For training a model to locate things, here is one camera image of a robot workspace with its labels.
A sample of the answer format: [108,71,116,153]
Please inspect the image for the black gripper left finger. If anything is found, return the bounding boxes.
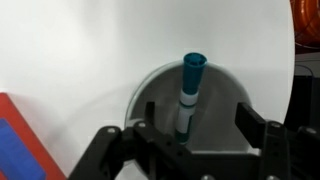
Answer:
[68,101,156,180]

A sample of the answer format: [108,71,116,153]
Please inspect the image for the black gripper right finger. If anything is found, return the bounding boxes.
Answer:
[234,102,320,180]

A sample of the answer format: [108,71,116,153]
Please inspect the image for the teal and white marker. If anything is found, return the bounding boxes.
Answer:
[173,52,208,145]

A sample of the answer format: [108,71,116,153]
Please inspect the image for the red box with blue label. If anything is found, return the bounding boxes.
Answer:
[0,92,67,180]

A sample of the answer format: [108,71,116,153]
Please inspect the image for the orange ribbed object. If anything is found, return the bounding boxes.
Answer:
[289,0,320,48]

